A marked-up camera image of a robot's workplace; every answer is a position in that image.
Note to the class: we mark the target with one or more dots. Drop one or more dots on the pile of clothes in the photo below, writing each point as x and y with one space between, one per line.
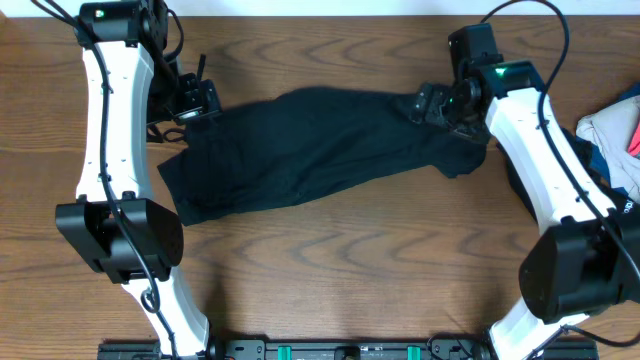
607 144

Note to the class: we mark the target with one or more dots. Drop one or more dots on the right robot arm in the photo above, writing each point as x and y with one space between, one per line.
587 257

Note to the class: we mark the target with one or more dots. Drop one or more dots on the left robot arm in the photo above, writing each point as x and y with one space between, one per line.
114 223

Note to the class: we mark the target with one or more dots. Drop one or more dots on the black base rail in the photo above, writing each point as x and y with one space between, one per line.
443 348

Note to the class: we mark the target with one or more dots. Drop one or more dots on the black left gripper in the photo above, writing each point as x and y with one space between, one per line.
193 107

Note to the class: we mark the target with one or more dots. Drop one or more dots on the black cloth shorts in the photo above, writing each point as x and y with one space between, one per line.
304 145

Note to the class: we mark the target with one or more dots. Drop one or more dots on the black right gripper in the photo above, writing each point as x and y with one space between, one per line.
429 103

